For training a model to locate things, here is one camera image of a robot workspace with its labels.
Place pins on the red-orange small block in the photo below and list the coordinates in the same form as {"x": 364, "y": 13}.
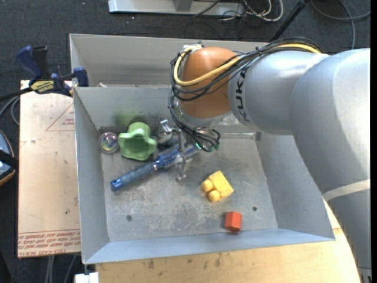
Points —
{"x": 233, "y": 221}

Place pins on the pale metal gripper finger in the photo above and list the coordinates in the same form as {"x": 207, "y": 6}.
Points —
{"x": 184, "y": 168}
{"x": 178, "y": 171}

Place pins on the blue bottle brush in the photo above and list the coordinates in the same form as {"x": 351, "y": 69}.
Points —
{"x": 138, "y": 173}

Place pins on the clear iridescent ball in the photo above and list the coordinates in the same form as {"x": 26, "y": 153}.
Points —
{"x": 108, "y": 142}

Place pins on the yellow toy brick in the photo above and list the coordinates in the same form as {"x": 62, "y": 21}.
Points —
{"x": 219, "y": 186}

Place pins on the grey metal bin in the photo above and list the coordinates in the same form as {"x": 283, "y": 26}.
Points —
{"x": 165, "y": 205}

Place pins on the brown cardboard board red print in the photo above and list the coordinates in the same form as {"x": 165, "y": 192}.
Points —
{"x": 47, "y": 169}

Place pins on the green flower-shaped cup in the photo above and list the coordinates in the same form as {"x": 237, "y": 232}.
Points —
{"x": 136, "y": 141}

